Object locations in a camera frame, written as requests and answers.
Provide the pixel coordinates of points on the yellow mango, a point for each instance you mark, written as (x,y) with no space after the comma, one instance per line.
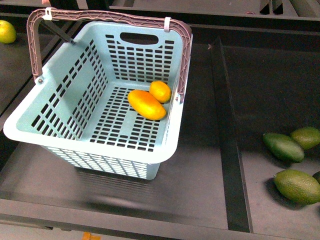
(146,105)

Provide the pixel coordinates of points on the light blue plastic basket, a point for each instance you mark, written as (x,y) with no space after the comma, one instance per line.
(79,108)

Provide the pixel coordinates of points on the green mango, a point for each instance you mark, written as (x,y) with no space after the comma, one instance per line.
(283,147)

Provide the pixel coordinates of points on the green lime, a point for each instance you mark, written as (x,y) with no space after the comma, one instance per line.
(307,137)
(297,186)

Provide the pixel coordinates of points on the mauve basket handle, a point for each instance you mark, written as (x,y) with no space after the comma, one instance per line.
(35,45)

